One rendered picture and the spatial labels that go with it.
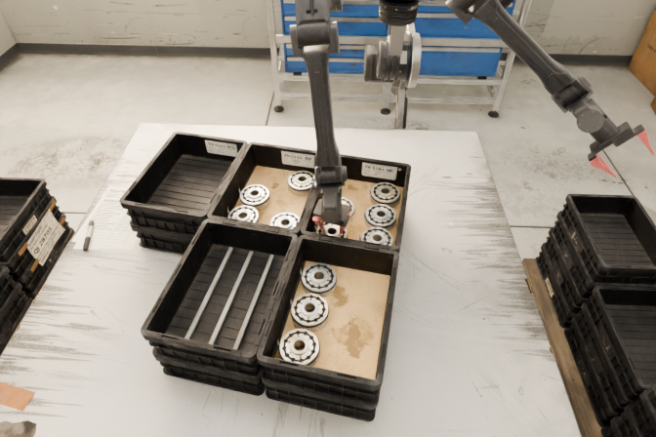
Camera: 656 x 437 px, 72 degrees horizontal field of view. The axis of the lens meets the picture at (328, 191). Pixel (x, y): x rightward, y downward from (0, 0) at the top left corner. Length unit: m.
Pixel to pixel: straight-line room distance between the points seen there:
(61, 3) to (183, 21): 1.04
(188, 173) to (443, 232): 0.97
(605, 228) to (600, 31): 2.69
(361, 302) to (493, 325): 0.43
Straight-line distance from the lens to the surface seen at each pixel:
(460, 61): 3.43
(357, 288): 1.34
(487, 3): 1.15
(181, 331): 1.33
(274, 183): 1.65
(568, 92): 1.31
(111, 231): 1.83
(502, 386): 1.43
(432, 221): 1.73
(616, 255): 2.20
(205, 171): 1.76
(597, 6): 4.58
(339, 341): 1.25
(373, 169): 1.61
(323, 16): 1.08
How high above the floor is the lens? 1.93
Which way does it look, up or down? 43 degrees down
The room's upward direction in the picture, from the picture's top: straight up
